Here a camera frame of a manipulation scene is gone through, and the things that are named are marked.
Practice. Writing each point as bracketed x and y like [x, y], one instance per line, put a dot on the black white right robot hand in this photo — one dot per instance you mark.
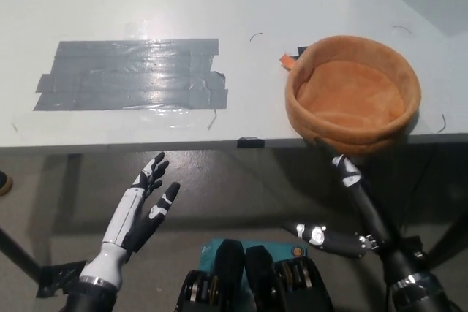
[393, 257]

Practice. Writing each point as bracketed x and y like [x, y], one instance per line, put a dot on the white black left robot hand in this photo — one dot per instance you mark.
[126, 220]

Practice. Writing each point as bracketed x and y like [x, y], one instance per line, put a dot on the orange plush bowl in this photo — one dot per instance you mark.
[351, 89]

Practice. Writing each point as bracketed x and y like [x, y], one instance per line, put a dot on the black teal robot torso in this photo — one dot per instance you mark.
[256, 281]

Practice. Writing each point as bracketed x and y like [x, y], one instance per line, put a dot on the black table leg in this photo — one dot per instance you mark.
[449, 228]
[18, 253]

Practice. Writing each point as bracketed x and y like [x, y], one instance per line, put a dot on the brown black shoe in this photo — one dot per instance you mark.
[4, 182]

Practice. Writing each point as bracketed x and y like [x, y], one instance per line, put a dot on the black tape on table edge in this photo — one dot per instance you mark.
[250, 142]

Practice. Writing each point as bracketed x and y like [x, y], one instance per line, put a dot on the small orange tape tab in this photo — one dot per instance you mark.
[287, 60]

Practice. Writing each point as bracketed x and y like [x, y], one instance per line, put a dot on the small black tape piece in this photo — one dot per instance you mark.
[302, 51]

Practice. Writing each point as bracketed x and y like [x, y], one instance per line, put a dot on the grey duct tape patch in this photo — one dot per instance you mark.
[124, 74]

